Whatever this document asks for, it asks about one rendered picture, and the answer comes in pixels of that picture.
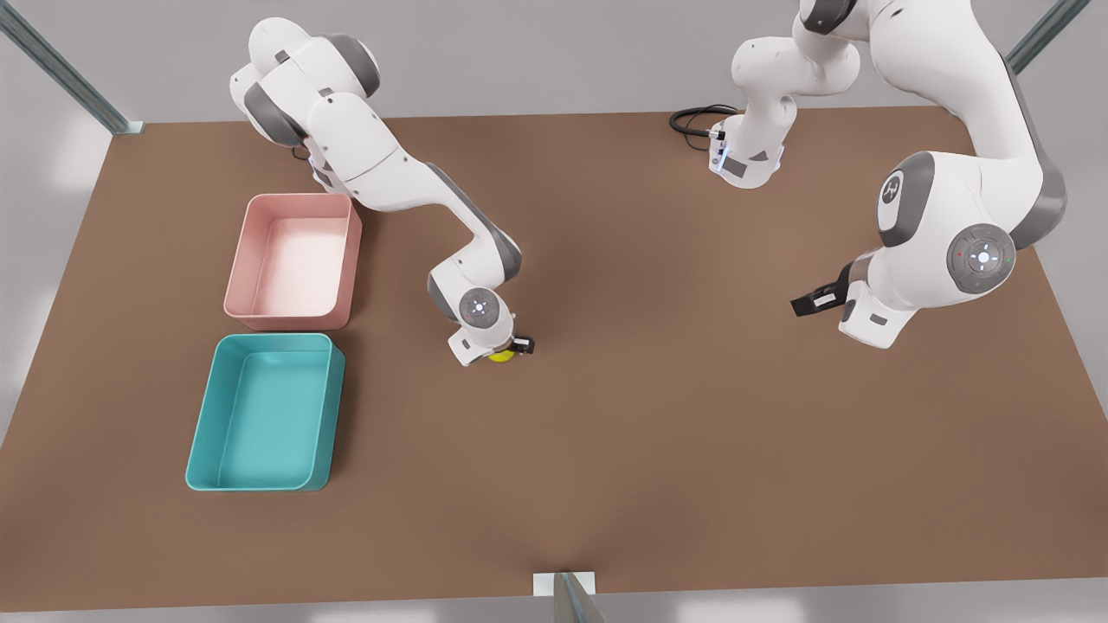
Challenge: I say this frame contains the teal plastic bin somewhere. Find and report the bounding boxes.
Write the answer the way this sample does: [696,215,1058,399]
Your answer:
[185,333,346,492]

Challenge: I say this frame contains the silver frame post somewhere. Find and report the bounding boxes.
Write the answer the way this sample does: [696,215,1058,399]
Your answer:
[0,2,145,136]
[532,571,607,623]
[1006,0,1093,75]

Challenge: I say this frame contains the black cable loop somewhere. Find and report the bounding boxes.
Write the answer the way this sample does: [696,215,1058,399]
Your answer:
[669,105,741,153]

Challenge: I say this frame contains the pink plastic bin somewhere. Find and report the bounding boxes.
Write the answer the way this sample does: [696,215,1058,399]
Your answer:
[223,193,363,332]

